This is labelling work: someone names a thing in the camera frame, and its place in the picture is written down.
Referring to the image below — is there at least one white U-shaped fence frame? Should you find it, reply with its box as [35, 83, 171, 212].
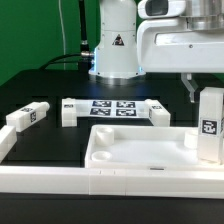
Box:
[0, 125, 224, 200]

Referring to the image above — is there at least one fiducial marker sheet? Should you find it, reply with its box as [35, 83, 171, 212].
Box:
[90, 100, 137, 117]

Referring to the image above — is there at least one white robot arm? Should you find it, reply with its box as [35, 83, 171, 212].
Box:
[89, 0, 224, 93]

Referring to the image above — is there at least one black cable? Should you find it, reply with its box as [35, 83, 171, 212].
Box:
[39, 0, 96, 70]

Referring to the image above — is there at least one white cable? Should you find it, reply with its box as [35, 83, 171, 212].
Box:
[58, 0, 68, 70]

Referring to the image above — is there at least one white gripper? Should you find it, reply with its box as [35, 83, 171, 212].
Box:
[137, 18, 224, 103]

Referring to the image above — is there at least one white desk top tray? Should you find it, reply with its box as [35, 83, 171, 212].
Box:
[85, 125, 224, 171]

